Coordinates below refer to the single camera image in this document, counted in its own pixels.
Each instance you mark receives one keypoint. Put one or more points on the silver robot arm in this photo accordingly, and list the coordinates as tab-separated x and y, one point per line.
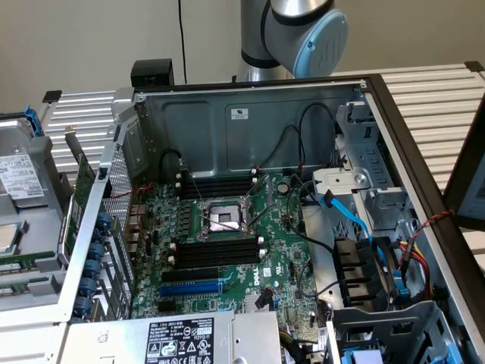
288	30

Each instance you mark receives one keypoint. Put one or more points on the silver socket cover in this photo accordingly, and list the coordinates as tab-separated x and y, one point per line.
262	186

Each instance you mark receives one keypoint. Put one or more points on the round coin battery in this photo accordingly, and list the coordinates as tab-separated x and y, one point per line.
282	187

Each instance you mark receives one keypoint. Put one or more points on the CPU socket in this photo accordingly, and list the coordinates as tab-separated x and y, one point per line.
223	218

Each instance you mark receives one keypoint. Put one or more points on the silver locking lever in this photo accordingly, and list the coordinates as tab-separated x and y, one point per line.
199	191
221	223

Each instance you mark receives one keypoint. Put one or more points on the open PC case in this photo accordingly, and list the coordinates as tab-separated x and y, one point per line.
265	125

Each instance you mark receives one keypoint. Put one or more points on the white label sticker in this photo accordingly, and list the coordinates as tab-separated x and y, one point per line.
238	113

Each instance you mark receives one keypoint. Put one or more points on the green motherboard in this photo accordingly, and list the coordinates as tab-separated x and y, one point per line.
280	242

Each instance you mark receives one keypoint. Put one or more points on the long black expansion slot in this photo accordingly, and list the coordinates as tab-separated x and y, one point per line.
189	275

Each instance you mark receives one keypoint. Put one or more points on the blue expansion slot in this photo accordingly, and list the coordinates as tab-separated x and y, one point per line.
189	290

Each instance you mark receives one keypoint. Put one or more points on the silver heat sink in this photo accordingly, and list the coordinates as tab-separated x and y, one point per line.
250	303

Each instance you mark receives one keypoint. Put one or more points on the silver disk bay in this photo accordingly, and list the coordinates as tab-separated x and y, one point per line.
363	159

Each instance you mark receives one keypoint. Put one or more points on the black plastic fan shroud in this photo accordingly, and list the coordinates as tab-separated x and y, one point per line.
352	273

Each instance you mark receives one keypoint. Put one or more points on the black box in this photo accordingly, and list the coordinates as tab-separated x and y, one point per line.
151	72

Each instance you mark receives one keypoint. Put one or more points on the blue expansion card clip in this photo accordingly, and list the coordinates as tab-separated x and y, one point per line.
97	250
88	287
103	221
92	268
82	306

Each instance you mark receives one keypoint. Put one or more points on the short black expansion slot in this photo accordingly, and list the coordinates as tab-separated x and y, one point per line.
166	307

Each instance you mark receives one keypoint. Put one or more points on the green graphics card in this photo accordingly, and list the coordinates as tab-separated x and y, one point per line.
81	178

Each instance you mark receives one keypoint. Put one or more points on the grey parts rack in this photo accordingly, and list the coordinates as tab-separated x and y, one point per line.
43	163

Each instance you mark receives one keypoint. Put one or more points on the silver power supply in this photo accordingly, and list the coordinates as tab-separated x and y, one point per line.
113	341

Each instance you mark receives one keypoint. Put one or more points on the dark grey disk bay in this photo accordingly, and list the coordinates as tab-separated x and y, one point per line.
398	322

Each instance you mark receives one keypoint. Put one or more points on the black table end cap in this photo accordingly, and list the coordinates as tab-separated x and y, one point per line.
474	66
52	96

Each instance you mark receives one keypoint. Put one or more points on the blue drive caddy tab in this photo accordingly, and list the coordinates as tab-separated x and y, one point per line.
358	357
452	350

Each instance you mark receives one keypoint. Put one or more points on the silver hard disk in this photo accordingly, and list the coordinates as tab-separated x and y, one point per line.
19	170

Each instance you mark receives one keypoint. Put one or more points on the dark framed panel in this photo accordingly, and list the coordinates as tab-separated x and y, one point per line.
473	189

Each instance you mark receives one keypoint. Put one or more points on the silver CPU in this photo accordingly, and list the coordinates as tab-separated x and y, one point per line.
5	239

